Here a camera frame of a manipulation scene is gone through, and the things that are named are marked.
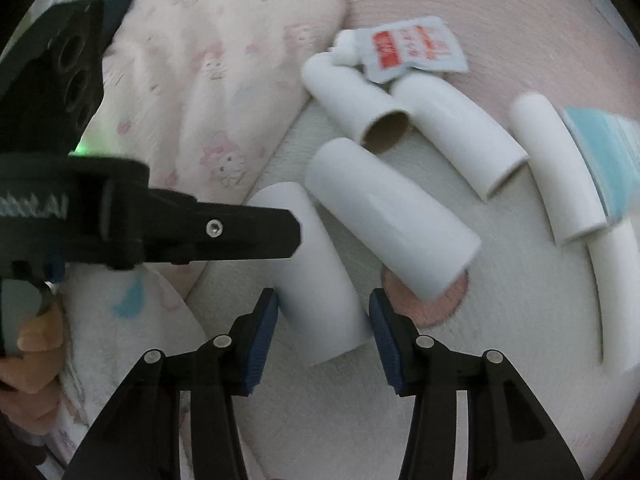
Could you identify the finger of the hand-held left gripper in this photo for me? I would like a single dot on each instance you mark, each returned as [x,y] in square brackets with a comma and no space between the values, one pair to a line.
[225,232]

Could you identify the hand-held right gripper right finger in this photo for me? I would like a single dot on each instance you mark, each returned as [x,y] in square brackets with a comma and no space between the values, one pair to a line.
[386,345]

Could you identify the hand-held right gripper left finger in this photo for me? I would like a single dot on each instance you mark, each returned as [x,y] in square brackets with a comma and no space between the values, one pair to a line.
[260,345]

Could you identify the white cardboard tube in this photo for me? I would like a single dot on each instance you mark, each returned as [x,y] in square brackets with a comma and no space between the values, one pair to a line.
[617,300]
[320,280]
[390,215]
[345,100]
[555,170]
[460,130]

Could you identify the person's left hand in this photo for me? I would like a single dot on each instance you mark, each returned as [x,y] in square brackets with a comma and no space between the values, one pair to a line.
[32,360]

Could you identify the white pouch with red label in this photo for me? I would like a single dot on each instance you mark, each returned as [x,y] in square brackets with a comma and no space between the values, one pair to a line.
[415,50]

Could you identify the blue tissue packet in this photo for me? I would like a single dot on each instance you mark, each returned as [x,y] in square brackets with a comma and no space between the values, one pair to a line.
[610,155]

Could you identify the pink white cartoon blanket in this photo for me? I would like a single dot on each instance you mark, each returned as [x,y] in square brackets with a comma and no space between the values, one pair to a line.
[525,20]

